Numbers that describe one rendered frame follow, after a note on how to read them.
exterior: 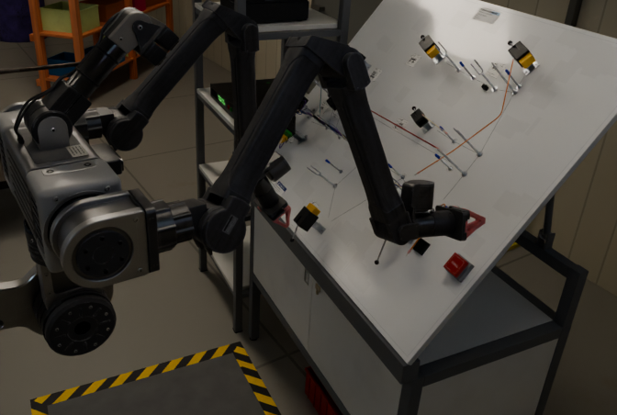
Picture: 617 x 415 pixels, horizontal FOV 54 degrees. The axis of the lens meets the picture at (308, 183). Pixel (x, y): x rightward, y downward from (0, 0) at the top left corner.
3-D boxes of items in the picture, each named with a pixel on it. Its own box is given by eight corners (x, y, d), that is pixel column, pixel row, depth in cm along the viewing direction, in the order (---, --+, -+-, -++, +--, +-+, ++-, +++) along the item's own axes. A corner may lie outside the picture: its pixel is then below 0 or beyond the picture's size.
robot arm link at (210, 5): (211, -17, 146) (230, -9, 139) (245, 22, 155) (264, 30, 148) (89, 124, 143) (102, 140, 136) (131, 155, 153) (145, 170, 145)
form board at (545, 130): (247, 177, 251) (244, 175, 250) (402, -19, 244) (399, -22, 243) (410, 365, 158) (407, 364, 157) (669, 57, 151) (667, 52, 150)
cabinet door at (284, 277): (307, 352, 226) (313, 263, 208) (252, 272, 269) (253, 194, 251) (311, 350, 227) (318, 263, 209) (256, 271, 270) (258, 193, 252)
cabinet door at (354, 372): (385, 469, 182) (401, 372, 164) (305, 353, 225) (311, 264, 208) (392, 466, 183) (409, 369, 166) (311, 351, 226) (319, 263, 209)
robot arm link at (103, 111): (85, 109, 140) (93, 117, 136) (129, 103, 145) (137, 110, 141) (90, 145, 144) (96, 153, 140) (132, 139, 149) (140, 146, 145)
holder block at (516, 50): (524, 49, 181) (510, 30, 176) (543, 68, 173) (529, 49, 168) (511, 59, 183) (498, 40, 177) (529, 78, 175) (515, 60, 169)
